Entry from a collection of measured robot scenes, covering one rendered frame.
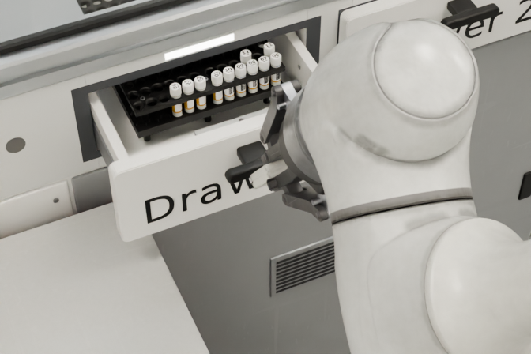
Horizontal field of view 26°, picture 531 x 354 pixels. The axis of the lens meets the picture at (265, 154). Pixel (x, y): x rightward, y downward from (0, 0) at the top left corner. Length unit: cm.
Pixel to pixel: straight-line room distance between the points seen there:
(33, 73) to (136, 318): 28
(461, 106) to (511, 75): 81
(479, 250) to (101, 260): 63
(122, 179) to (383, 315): 45
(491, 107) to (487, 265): 87
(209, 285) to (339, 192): 80
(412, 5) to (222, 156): 30
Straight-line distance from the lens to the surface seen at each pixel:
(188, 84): 124
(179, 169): 117
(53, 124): 125
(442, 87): 74
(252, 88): 129
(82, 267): 129
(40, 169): 130
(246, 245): 154
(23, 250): 131
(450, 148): 77
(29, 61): 118
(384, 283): 76
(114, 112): 133
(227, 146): 117
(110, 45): 120
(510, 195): 177
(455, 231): 75
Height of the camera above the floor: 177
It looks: 47 degrees down
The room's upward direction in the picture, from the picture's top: straight up
